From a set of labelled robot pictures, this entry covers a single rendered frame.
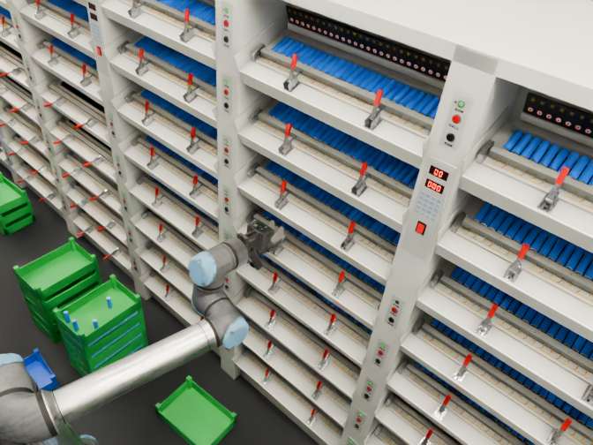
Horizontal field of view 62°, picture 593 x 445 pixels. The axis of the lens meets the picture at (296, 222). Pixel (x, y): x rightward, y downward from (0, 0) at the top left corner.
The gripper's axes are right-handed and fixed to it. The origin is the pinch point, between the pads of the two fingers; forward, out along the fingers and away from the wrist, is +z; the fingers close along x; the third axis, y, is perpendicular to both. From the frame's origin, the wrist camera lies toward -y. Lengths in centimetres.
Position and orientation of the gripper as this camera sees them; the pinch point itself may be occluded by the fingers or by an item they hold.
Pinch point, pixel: (281, 232)
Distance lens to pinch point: 168.1
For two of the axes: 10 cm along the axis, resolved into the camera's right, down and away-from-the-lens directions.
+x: -7.5, -4.7, 4.7
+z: 6.4, -3.3, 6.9
